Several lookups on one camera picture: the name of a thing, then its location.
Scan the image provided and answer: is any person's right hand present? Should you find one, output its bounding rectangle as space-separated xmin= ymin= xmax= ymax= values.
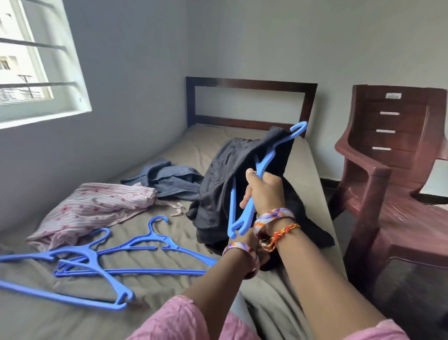
xmin=239 ymin=168 xmax=288 ymax=220

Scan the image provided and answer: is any person's left hand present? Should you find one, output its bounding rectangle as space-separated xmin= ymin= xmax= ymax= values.
xmin=228 ymin=226 xmax=271 ymax=269

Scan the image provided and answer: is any blue striped shirt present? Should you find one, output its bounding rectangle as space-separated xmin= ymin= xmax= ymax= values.
xmin=120 ymin=160 xmax=205 ymax=203

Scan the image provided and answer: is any pink floral striped garment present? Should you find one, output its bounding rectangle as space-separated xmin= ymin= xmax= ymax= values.
xmin=27 ymin=182 xmax=184 ymax=252

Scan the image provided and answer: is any striped orange purple bangle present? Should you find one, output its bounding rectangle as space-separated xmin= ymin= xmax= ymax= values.
xmin=222 ymin=241 xmax=261 ymax=280

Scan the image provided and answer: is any white framed window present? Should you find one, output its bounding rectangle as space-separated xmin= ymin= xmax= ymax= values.
xmin=0 ymin=0 xmax=92 ymax=130

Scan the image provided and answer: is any dark wooden bed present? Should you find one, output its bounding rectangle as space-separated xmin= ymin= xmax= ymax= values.
xmin=0 ymin=76 xmax=349 ymax=340

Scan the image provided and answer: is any pile of blue hangers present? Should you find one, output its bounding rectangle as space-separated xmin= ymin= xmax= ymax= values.
xmin=0 ymin=215 xmax=219 ymax=311

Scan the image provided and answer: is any maroon plastic chair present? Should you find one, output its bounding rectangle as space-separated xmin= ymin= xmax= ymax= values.
xmin=328 ymin=84 xmax=448 ymax=295

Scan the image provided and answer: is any striped white purple bangle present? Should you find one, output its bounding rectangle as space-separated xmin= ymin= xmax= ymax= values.
xmin=252 ymin=207 xmax=296 ymax=240

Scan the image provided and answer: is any bed with beige sheet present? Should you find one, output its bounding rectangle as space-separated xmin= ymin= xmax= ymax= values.
xmin=0 ymin=123 xmax=349 ymax=340

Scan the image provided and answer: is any person's left forearm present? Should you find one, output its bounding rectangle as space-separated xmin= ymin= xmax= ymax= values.
xmin=181 ymin=252 xmax=256 ymax=340

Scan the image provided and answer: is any blue plastic hanger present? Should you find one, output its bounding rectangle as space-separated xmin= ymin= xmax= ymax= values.
xmin=226 ymin=120 xmax=309 ymax=241

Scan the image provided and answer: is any person's right forearm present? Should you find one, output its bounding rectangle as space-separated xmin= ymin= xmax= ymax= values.
xmin=269 ymin=227 xmax=389 ymax=340

